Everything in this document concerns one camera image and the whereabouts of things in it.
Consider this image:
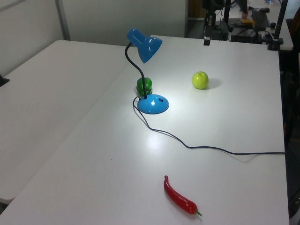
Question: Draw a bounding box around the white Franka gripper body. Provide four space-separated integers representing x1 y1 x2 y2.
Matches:
202 0 218 27

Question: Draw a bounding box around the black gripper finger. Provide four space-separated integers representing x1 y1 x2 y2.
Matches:
203 25 212 46

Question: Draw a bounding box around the blue desk lamp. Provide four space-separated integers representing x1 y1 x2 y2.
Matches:
125 28 170 115

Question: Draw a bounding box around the black stand pole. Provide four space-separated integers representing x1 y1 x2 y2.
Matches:
222 0 233 28

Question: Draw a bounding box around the black equipment pile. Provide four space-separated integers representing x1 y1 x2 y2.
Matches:
210 21 264 45

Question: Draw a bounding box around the green toy apple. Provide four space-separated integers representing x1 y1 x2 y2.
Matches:
191 71 210 90

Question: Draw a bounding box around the black keyboard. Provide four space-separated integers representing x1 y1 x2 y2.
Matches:
251 9 272 28

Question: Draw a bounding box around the green toy bell pepper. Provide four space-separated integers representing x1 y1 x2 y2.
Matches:
136 76 153 97

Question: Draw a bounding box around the dark chair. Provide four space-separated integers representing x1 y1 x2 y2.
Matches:
285 18 300 79

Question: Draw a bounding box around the red toy chili pepper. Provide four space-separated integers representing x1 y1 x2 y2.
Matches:
163 175 203 218

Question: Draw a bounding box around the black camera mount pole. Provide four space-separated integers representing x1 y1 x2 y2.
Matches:
267 0 288 51

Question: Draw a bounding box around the black lamp power cable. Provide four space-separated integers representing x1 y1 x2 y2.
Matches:
133 96 286 156

